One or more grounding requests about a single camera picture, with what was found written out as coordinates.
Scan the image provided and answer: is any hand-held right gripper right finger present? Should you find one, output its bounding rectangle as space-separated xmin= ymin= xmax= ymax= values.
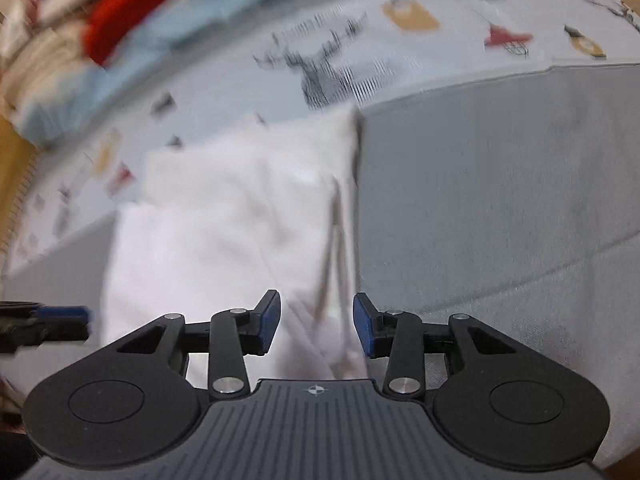
xmin=353 ymin=292 xmax=521 ymax=399

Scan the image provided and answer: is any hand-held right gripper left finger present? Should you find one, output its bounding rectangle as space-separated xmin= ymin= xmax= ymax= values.
xmin=120 ymin=290 xmax=281 ymax=401

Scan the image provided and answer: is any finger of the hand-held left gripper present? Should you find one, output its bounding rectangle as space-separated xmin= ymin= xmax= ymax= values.
xmin=0 ymin=301 xmax=94 ymax=356

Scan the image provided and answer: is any white shirt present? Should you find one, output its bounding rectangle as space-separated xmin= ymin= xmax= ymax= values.
xmin=100 ymin=107 xmax=372 ymax=391

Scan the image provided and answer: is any pale cloth pile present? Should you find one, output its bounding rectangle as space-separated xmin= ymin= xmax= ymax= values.
xmin=0 ymin=0 xmax=138 ymax=113

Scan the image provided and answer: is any light blue quilt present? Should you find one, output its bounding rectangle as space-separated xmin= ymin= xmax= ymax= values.
xmin=10 ymin=0 xmax=401 ymax=147

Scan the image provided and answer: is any red cushion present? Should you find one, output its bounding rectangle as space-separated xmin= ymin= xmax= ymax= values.
xmin=82 ymin=0 xmax=228 ymax=68

